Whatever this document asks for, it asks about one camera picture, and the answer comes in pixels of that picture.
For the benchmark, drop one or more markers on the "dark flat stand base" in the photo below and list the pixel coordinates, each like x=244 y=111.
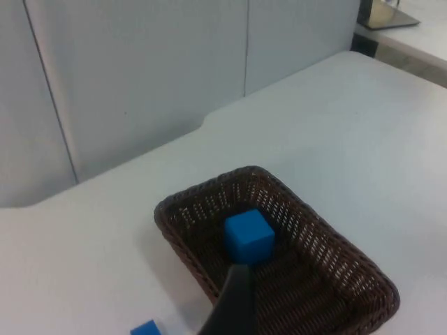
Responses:
x=391 y=17

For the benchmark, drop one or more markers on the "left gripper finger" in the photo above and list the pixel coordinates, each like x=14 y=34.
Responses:
x=234 y=303

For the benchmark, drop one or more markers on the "dark brown wicker basket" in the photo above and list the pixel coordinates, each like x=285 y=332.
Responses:
x=324 y=279

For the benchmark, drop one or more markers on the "neighbouring white table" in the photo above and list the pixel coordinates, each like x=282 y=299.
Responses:
x=412 y=45

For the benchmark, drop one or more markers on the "small blue cube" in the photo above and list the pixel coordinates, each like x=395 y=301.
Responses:
x=145 y=328

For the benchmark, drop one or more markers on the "large blue cube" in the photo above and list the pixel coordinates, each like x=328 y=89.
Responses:
x=246 y=237

